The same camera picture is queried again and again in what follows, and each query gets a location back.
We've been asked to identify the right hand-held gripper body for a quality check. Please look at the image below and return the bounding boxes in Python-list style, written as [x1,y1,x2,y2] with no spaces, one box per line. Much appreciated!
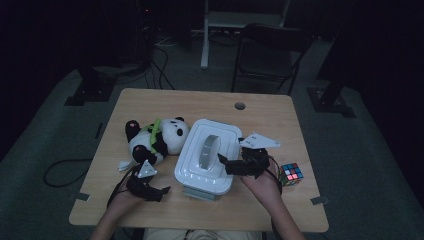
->
[239,132,282,179]

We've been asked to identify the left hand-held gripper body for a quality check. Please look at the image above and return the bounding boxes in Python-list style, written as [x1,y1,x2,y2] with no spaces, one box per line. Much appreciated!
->
[125,159,158,201]

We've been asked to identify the white container lid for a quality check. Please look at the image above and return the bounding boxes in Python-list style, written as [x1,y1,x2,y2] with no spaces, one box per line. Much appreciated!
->
[174,118,243,196]

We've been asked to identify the clear storage container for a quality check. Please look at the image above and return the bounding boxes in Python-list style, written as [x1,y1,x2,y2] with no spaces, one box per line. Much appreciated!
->
[182,185,221,202]

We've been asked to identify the colourful puzzle cube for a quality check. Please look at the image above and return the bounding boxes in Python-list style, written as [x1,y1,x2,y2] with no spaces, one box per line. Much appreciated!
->
[279,162,304,187]

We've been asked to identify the panda plush toy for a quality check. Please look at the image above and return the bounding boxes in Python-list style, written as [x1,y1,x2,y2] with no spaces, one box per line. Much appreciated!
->
[118,116,191,173]

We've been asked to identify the person's left hand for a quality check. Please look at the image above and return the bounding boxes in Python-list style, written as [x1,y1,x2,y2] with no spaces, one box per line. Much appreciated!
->
[108,189,144,218]

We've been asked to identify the person's right hand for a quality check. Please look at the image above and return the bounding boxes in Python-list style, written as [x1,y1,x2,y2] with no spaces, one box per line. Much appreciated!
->
[240,171,283,208]

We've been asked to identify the person's beige pants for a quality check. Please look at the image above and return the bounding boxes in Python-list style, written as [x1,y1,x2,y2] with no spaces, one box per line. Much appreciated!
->
[142,227,263,240]

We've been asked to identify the black stand base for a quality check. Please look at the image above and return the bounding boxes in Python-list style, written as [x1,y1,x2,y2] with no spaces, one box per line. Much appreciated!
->
[64,64,118,107]
[306,49,357,118]

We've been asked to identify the black folding chair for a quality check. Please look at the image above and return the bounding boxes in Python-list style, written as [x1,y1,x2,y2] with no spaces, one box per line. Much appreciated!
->
[231,22,314,96]

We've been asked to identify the white metal stand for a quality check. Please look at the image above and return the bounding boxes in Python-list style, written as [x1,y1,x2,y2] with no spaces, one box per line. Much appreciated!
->
[200,0,291,70]

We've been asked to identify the dark equipment tower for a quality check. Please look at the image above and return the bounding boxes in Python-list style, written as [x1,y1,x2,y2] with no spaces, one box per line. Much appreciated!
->
[133,0,158,68]

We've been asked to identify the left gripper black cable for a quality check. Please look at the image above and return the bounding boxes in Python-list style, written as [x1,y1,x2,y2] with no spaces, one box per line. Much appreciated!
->
[106,165,138,208]

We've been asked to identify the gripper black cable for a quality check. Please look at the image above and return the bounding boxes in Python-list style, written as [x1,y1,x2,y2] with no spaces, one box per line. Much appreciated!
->
[106,165,138,208]
[264,155,284,195]

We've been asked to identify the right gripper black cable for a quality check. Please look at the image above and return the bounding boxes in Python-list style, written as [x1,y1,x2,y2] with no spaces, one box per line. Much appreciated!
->
[264,155,284,195]

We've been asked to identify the looped black floor cable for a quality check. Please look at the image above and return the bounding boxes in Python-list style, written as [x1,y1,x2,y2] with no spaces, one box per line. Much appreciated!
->
[43,158,94,188]

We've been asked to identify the thin black cables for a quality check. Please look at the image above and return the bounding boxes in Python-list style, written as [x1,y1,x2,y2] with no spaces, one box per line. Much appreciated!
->
[146,46,176,91]

